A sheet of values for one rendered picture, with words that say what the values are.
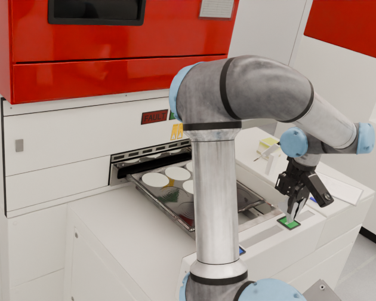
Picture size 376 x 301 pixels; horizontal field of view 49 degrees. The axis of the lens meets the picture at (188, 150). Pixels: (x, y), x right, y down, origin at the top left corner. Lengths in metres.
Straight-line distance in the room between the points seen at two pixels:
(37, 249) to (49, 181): 0.27
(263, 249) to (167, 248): 0.32
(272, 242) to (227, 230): 0.46
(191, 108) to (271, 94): 0.15
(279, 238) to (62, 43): 0.83
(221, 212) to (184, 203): 0.64
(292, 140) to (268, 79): 0.39
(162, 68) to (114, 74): 0.19
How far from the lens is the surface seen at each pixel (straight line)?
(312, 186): 1.24
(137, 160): 1.57
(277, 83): 0.73
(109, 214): 1.46
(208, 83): 0.75
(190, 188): 1.51
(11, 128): 1.29
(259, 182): 1.59
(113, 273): 1.34
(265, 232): 1.29
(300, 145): 1.08
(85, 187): 1.52
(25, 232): 1.51
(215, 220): 0.80
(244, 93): 0.72
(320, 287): 1.00
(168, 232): 1.42
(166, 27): 1.38
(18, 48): 1.17
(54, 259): 1.65
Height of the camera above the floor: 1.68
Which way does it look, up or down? 26 degrees down
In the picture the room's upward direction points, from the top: 11 degrees clockwise
